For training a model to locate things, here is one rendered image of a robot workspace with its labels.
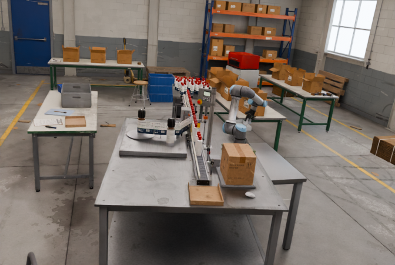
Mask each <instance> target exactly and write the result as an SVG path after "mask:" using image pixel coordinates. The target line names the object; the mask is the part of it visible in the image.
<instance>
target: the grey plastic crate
mask: <svg viewBox="0 0 395 265"><path fill-rule="evenodd" d="M73 86H80V88H73ZM91 95H92V92H91V85H90V83H62V90H61V101H62V108H91V106H92V97H91Z"/></svg>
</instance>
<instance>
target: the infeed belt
mask: <svg viewBox="0 0 395 265"><path fill-rule="evenodd" d="M192 147H193V145H192ZM193 154H194V151H193ZM196 157H197V163H198V166H199V172H200V178H199V176H198V170H197V176H198V180H208V178H207V174H206V169H205V164H204V161H203V156H202V153H201V156H196ZM194 158H195V154H194ZM195 164H196V161H195ZM196 169H197V166H196Z"/></svg>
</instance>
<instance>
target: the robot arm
mask: <svg viewBox="0 0 395 265"><path fill-rule="evenodd" d="M229 92H230V94H231V98H232V100H231V104H230V109H229V115H228V119H227V121H226V122H225V123H224V124H223V126H222V129H223V132H224V133H226V134H229V135H234V136H235V140H234V142H233V143H241V144H247V143H246V126H245V125H243V124H236V122H235V120H236V115H237V109H238V106H239V100H240V99H241V98H242V97H247V98H249V99H248V101H247V102H248V104H250V105H251V107H250V110H248V111H247V112H245V114H246V118H245V121H246V125H247V123H248V124H251V121H252V120H255V119H254V118H255V117H256V116H255V112H256V109H257V107H258V106H262V107H266V106H267V101H266V100H263V99H262V98H260V97H259V96H258V95H257V94H255V92H254V91H253V90H252V89H251V88H249V87H247V86H241V85H232V86H231V88H230V91H229Z"/></svg>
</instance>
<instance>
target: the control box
mask: <svg viewBox="0 0 395 265"><path fill-rule="evenodd" d="M204 90H205V91H209V92H211V94H210V97H208V96H204V95H203V94H204ZM203 97H206V98H210V102H208V101H204V100H203ZM211 97H212V88H211V89H209V88H208V87H205V88H203V87H199V91H198V99H197V101H201V103H200V104H198V105H202V106H206V107H209V108H210V106H211Z"/></svg>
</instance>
